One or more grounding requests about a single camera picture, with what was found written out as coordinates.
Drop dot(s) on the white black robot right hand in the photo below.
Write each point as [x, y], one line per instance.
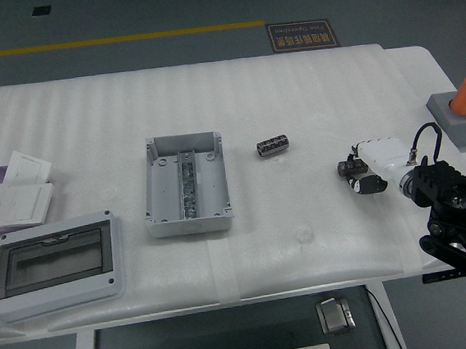
[382, 155]

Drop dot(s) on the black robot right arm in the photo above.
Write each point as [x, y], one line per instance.
[445, 187]

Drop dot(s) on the open grey plastic box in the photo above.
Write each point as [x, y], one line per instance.
[165, 197]

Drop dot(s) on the grey block holder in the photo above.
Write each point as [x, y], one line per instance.
[464, 127]

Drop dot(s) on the black table control panel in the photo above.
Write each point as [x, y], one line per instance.
[439, 277]

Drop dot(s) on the white foam mat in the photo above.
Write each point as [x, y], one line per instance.
[250, 98]

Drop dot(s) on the black floor sign orange text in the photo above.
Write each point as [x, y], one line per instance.
[302, 36]

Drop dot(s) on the grey lid with clear window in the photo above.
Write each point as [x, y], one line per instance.
[55, 261]

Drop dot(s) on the black square floor plate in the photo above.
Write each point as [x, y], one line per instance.
[41, 10]

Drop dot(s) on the metal rail in grey box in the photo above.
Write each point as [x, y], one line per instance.
[189, 187]

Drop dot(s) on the white switch plate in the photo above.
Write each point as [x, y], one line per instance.
[26, 167]

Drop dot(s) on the white switch panel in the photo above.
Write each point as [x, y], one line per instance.
[25, 204]

